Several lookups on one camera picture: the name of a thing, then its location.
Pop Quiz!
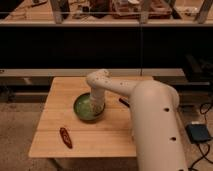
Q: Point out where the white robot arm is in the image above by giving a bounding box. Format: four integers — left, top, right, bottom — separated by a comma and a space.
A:
86, 69, 188, 171

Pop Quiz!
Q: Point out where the green ceramic bowl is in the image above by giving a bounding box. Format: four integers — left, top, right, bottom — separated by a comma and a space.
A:
73, 93, 105, 121

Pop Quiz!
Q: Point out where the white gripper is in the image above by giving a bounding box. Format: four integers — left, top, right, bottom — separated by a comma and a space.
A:
90, 88, 105, 116

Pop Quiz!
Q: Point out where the black foot pedal box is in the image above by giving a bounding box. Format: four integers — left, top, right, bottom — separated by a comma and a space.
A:
186, 124, 212, 144

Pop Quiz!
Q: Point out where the black floor cable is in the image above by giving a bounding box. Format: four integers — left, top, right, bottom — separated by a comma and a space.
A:
186, 99, 213, 171

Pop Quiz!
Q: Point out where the dark candy bar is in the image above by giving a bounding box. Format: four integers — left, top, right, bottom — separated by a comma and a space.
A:
119, 98, 130, 108

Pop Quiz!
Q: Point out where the red chili pepper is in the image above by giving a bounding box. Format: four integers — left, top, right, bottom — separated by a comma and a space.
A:
60, 127, 72, 148

